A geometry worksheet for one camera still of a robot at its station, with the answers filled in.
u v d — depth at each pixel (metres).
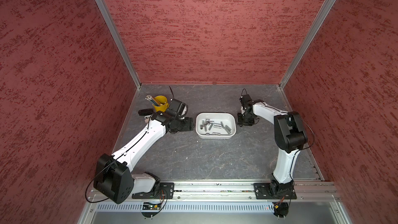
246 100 0.82
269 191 0.73
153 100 0.92
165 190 0.76
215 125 0.97
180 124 0.68
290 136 0.52
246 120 0.86
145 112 1.00
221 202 0.71
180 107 0.64
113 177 0.39
